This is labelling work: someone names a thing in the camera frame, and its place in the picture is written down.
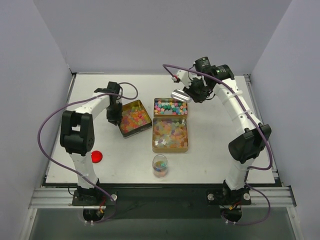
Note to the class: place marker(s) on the clear glass jar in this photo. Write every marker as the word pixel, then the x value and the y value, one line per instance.
pixel 160 165

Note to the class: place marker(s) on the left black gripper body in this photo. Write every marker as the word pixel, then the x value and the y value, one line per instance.
pixel 114 113

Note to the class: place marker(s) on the gold square candy tin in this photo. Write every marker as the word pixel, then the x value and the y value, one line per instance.
pixel 169 135

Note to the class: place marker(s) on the red round jar lid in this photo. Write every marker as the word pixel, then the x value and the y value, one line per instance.
pixel 96 156

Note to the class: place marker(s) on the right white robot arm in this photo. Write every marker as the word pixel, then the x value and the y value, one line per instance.
pixel 251 134

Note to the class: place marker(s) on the silver metal scoop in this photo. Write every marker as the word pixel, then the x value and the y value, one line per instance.
pixel 181 96

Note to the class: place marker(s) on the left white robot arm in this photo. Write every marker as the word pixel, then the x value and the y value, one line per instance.
pixel 77 133

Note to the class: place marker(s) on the aluminium frame rail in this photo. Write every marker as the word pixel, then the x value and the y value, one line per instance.
pixel 59 198

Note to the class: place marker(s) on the dark square candy tin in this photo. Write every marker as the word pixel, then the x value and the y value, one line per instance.
pixel 135 119

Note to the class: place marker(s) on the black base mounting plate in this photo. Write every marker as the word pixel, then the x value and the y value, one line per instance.
pixel 161 203

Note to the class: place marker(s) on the gold rectangular candy tin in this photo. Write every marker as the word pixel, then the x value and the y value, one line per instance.
pixel 169 107

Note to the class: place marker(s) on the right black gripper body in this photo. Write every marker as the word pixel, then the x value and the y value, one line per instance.
pixel 194 92

